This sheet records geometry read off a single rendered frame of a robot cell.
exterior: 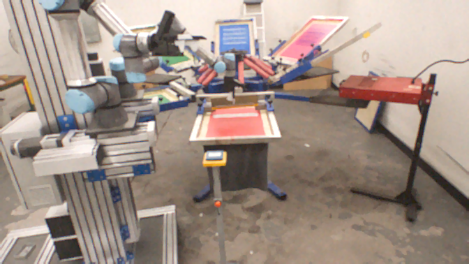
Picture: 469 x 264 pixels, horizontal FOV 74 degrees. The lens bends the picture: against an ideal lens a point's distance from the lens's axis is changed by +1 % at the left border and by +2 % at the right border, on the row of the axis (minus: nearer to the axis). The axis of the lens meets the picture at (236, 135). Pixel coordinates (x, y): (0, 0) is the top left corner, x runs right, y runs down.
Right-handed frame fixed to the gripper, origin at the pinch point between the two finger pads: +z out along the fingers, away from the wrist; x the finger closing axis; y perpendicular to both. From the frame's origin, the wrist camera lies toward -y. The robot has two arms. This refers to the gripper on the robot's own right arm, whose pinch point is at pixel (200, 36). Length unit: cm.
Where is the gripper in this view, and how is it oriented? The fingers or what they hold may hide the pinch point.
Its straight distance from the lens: 120.7
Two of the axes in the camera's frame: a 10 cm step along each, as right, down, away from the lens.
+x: -2.5, 2.7, -9.3
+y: 0.1, 9.6, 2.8
